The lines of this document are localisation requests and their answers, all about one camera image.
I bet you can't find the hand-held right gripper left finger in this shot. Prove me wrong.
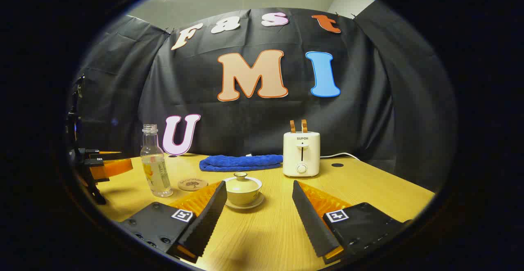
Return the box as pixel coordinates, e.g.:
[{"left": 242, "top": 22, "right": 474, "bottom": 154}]
[{"left": 119, "top": 180, "right": 228, "bottom": 263}]

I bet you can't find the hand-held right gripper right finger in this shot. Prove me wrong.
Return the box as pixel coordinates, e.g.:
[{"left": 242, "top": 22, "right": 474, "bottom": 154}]
[{"left": 292, "top": 180, "right": 412, "bottom": 264}]

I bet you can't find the round cork coaster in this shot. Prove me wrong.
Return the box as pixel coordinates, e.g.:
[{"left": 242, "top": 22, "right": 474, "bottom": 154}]
[{"left": 178, "top": 178, "right": 208, "bottom": 192}]

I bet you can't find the white teacup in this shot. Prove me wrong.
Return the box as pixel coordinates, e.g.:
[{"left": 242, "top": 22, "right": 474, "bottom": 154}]
[{"left": 226, "top": 187, "right": 262, "bottom": 206}]

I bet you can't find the clear water bottle yellow label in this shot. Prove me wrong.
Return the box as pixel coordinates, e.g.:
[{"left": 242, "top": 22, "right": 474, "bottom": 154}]
[{"left": 140, "top": 124, "right": 174, "bottom": 198}]

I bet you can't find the white teacup lid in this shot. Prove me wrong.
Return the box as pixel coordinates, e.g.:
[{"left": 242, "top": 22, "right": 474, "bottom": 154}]
[{"left": 223, "top": 172, "right": 263, "bottom": 194}]

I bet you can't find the white saucer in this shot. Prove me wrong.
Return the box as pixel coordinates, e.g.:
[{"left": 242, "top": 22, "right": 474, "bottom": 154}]
[{"left": 224, "top": 193, "right": 264, "bottom": 210}]

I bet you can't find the blue towel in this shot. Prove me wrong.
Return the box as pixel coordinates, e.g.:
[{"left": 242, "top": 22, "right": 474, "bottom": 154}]
[{"left": 199, "top": 154, "right": 284, "bottom": 172}]

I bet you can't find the white toaster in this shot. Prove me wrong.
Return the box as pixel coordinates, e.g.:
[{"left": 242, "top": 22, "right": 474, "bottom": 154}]
[{"left": 283, "top": 131, "right": 321, "bottom": 178}]

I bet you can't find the black backdrop cloth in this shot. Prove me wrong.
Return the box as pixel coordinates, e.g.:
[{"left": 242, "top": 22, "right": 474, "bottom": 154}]
[{"left": 68, "top": 7, "right": 457, "bottom": 192}]

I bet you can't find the white power cable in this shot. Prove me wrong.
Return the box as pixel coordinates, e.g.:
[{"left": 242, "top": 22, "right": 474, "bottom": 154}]
[{"left": 319, "top": 153, "right": 361, "bottom": 161}]

